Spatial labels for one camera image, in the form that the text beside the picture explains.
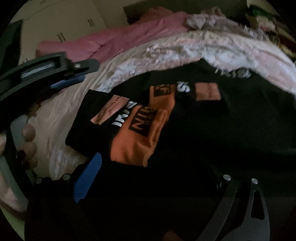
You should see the lilac crumpled garment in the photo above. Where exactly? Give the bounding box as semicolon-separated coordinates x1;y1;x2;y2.
186;6;269;41

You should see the dark green headboard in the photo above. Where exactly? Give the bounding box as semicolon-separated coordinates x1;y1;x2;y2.
122;0;249;25

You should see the stack of folded clothes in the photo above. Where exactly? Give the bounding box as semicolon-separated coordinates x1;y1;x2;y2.
246;5;295;63

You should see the white wardrobe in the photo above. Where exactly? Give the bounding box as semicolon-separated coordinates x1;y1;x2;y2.
11;0;107;64

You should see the person left hand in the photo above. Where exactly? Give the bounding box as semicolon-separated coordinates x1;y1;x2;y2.
1;115;36;213

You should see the black sweater with orange cuffs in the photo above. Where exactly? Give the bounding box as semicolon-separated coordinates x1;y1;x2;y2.
66;60;295;240

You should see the pink duvet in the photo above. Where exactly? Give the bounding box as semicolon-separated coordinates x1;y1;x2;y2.
35;7;189;63

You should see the pink floral bedspread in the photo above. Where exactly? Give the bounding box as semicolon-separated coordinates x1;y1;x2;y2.
29;31;295;180

